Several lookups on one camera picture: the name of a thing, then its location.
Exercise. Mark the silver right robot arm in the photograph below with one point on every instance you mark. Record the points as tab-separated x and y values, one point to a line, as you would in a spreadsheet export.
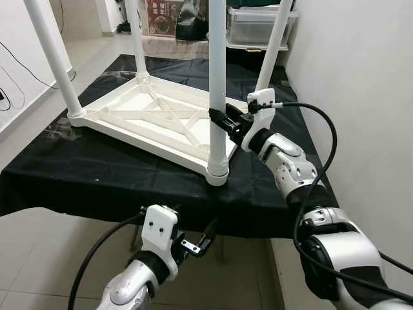
290	161

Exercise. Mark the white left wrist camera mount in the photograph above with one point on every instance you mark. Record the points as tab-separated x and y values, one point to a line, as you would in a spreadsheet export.
160	229

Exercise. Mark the black power adapter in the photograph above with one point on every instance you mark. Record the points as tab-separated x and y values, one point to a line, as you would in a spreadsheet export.
2	97

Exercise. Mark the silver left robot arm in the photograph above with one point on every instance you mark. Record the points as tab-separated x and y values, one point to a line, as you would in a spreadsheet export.
132	290

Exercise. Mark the dark glossy bag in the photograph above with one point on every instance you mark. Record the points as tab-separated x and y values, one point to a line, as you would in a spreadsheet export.
192	19

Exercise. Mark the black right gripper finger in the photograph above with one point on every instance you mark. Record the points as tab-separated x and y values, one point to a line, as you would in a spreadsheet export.
220	119

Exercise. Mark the clear tape strip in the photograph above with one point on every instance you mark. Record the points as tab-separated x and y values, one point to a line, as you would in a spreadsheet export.
122	74

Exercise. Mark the black table cloth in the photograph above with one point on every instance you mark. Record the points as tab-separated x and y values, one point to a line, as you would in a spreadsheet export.
97	181

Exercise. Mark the white plastic table leg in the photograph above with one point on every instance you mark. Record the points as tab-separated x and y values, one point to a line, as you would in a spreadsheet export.
274	45
218	51
55	55
137	39

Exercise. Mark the beige speckled low platform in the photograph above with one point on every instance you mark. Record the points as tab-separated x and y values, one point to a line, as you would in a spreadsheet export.
174	46

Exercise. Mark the white plastic table top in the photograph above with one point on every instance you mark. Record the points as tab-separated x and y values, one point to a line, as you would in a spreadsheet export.
129	103

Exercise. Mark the clear plastic storage box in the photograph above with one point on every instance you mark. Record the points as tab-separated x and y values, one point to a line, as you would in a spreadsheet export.
251	29

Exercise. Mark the crossed clear tape patch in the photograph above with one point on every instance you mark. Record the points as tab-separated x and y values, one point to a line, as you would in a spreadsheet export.
58	132

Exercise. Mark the black floor power strip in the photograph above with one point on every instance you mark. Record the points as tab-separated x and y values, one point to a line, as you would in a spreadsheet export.
122	26

